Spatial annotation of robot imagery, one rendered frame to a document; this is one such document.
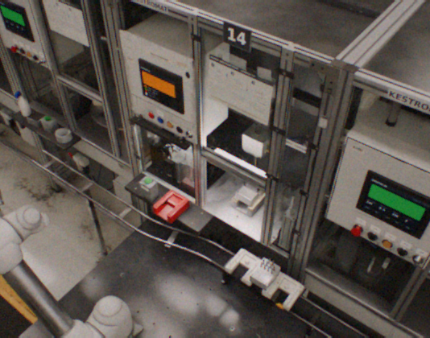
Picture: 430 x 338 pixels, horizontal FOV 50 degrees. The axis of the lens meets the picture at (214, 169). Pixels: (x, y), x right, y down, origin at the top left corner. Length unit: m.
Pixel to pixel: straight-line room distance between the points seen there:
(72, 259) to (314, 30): 2.47
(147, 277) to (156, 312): 0.21
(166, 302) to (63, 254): 1.33
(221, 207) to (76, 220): 1.57
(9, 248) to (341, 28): 1.51
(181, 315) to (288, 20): 1.49
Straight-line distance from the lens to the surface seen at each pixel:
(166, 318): 2.45
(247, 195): 2.45
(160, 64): 2.08
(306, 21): 1.86
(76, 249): 3.63
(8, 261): 2.01
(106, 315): 2.20
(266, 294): 2.30
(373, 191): 1.75
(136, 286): 2.56
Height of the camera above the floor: 2.86
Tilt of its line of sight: 45 degrees down
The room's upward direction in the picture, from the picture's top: straight up
